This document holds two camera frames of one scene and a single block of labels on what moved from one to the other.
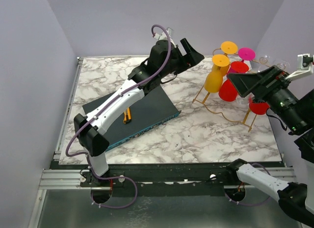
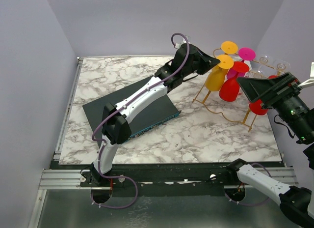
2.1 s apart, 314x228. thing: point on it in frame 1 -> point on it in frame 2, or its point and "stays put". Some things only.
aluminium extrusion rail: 64,179 stays put
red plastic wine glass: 226,91 stays put
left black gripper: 191,58 -> 206,62
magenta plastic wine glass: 246,53 stays put
